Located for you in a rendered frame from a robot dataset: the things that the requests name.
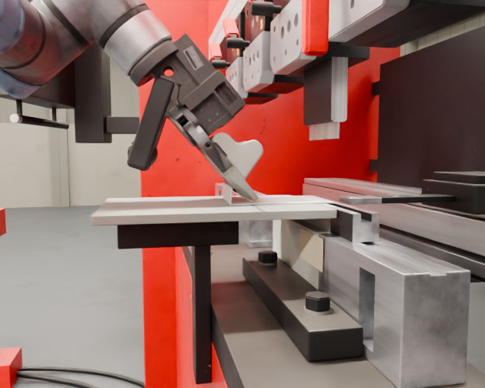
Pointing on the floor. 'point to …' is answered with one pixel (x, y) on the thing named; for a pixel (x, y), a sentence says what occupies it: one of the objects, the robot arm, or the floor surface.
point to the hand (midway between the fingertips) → (242, 194)
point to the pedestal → (10, 357)
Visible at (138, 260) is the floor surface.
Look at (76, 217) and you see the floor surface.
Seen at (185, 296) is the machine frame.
